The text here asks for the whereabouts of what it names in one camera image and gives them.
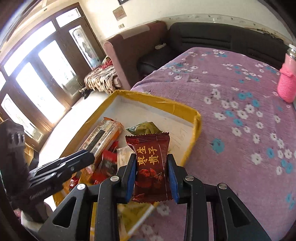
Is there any yellow cardboard tray box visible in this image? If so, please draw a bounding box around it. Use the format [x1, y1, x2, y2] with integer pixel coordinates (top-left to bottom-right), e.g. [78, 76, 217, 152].
[52, 89, 202, 241]

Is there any orange cracker package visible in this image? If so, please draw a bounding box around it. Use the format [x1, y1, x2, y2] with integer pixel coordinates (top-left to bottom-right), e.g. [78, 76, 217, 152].
[78, 117, 123, 177]

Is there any black sofa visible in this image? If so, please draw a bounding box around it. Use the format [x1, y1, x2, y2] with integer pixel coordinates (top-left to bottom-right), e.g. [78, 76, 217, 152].
[137, 22, 288, 79]

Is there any maroon armchair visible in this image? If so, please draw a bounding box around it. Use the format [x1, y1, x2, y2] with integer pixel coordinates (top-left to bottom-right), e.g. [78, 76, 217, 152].
[103, 21, 167, 90]

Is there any purple floral tablecloth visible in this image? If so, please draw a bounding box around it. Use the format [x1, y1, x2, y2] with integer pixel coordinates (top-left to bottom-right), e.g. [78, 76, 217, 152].
[133, 47, 295, 240]

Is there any red jujube snack packet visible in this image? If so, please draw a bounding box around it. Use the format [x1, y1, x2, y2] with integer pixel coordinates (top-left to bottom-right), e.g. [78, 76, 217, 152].
[125, 133, 172, 204]

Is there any pink sleeved thermos bottle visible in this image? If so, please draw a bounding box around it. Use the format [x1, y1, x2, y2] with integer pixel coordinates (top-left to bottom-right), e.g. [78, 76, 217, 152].
[277, 44, 296, 103]

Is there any clear yellow cake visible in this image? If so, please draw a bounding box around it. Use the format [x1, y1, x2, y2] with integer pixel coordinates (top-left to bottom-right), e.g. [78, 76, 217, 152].
[117, 146, 134, 169]

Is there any patterned blanket bench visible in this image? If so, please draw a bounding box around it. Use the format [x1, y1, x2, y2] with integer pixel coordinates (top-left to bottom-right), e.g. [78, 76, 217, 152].
[80, 56, 122, 94]

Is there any wooden framed glass door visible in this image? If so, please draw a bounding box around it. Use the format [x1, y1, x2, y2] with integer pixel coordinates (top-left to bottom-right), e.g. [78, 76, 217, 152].
[1, 1, 105, 150]

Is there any small red packet in tray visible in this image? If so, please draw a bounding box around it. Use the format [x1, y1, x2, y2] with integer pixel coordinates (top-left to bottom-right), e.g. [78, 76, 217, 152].
[90, 141, 118, 185]

